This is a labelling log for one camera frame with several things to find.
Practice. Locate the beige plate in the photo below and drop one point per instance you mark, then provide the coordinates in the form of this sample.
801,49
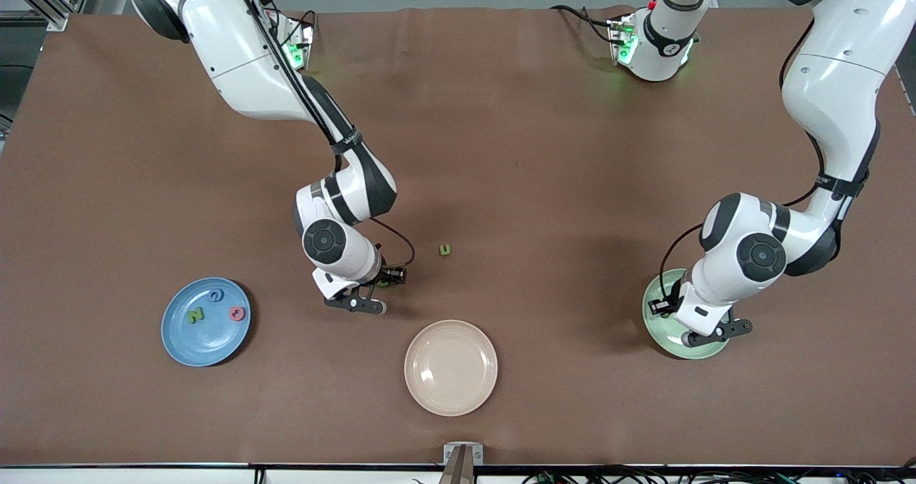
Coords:
451,369

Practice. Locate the pink letter Q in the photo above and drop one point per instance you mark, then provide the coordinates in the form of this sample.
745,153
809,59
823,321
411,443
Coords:
232,314

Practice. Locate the green letter N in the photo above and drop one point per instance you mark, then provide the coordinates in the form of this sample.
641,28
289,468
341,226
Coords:
196,316

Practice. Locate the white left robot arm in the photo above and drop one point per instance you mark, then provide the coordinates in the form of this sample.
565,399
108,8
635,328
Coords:
837,90

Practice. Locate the blue letter G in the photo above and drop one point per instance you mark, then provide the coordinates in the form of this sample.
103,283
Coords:
212,296

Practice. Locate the aluminium frame profile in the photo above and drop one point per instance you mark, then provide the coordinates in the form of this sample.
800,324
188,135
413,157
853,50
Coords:
903,76
43,3

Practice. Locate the green plate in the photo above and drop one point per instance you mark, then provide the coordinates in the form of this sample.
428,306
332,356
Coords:
653,331

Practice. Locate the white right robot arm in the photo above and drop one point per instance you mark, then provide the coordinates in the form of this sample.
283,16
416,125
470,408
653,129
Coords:
236,47

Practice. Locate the blue plate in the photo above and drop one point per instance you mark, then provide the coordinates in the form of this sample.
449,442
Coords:
204,344

